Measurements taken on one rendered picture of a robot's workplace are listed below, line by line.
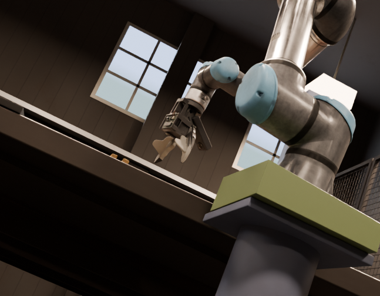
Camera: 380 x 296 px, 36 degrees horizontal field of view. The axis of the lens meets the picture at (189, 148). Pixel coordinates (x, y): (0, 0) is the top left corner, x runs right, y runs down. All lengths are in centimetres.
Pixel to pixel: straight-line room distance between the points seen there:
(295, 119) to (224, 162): 645
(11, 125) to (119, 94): 615
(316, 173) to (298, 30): 34
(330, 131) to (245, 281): 36
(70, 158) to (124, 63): 633
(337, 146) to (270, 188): 25
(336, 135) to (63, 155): 60
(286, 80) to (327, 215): 30
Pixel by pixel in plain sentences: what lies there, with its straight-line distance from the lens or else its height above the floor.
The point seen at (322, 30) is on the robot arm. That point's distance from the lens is 159.
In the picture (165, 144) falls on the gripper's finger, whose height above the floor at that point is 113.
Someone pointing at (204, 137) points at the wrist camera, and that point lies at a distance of 181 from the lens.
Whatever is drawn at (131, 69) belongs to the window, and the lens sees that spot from 764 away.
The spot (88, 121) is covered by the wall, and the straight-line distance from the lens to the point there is 736.
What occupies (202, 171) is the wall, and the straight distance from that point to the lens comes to 753.
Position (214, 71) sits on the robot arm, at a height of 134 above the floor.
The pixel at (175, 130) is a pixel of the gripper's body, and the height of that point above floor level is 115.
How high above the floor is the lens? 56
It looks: 19 degrees up
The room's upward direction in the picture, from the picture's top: 23 degrees clockwise
